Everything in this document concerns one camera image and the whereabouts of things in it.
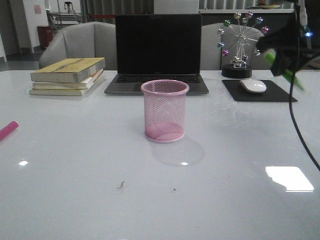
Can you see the green highlighter pen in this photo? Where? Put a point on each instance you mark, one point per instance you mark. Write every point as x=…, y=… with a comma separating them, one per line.
x=287, y=74

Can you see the ferris wheel desk ornament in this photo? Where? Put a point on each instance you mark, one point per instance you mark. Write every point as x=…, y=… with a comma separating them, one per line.
x=238, y=44

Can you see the grey laptop black screen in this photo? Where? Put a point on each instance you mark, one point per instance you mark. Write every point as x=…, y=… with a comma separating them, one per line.
x=157, y=47

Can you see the black mouse pad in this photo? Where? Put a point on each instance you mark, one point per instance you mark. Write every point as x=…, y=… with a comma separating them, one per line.
x=273, y=93

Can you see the yellow top book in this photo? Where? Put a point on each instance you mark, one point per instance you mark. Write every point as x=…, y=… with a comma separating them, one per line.
x=69, y=70

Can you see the pink highlighter pen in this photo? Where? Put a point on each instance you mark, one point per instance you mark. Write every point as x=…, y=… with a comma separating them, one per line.
x=8, y=129

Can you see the white middle book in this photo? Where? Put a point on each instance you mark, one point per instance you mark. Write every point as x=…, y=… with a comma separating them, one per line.
x=85, y=84

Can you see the grey right armchair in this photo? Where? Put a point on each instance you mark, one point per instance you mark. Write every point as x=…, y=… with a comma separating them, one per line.
x=212, y=50

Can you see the pink mesh pen holder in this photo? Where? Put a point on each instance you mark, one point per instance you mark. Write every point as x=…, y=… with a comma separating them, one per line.
x=164, y=109

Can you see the pale bottom book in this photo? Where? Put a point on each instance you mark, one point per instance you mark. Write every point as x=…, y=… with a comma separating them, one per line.
x=57, y=92

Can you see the fruit bowl on counter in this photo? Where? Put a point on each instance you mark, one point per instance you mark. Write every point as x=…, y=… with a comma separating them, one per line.
x=265, y=5

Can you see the grey left armchair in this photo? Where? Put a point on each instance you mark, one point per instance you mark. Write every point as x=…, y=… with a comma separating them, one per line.
x=85, y=40

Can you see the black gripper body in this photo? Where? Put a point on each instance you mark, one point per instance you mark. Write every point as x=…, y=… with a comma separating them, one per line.
x=298, y=43

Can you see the red trash bin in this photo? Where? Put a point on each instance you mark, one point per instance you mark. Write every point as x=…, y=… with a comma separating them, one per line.
x=45, y=36

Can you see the white computer mouse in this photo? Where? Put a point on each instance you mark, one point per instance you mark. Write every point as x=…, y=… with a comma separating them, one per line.
x=253, y=86

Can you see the grey armchair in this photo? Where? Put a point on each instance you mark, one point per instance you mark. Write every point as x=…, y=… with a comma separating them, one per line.
x=212, y=50
x=85, y=40

